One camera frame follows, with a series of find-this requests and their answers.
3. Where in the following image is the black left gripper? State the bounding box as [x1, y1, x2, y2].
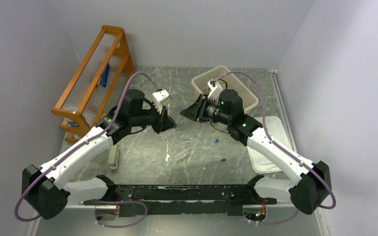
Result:
[130, 101, 177, 134]

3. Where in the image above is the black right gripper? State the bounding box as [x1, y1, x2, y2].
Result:
[180, 93, 231, 125]

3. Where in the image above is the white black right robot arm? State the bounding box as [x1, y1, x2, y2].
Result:
[180, 89, 332, 215]

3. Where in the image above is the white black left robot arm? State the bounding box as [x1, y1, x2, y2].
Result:
[14, 89, 177, 222]

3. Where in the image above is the beige plastic bin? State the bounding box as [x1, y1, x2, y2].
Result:
[191, 65, 259, 115]

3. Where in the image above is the beige stapler-like case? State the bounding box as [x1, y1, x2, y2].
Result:
[107, 145, 120, 170]

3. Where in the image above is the orange wooden test tube rack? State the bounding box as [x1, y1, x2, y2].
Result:
[52, 25, 135, 144]

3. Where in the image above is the white plastic bin lid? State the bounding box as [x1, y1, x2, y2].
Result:
[246, 116, 291, 175]

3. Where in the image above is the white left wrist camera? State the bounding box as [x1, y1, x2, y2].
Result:
[152, 89, 172, 114]

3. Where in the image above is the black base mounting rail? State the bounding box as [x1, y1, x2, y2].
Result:
[99, 184, 277, 217]

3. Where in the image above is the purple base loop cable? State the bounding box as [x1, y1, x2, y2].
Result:
[93, 199, 150, 228]

